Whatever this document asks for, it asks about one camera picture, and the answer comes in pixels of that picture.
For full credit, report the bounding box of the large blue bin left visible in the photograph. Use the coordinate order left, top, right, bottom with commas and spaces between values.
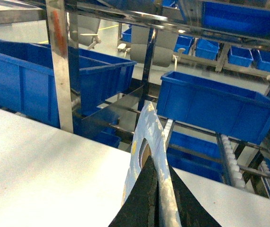
0, 40, 135, 127

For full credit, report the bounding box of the large blue bin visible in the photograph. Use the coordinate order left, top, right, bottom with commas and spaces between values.
157, 71, 270, 145
0, 40, 135, 127

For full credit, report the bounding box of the steel rack upright post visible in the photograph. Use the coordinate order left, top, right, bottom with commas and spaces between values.
46, 0, 73, 133

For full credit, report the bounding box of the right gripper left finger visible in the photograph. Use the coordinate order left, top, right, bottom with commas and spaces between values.
109, 156, 158, 227

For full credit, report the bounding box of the flower gift bag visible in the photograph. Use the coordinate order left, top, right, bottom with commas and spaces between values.
122, 102, 182, 227

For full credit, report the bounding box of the large blue bin right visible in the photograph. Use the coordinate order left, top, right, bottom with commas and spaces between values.
157, 71, 270, 145

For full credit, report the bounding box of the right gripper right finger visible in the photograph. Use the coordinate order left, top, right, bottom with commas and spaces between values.
169, 165, 221, 227

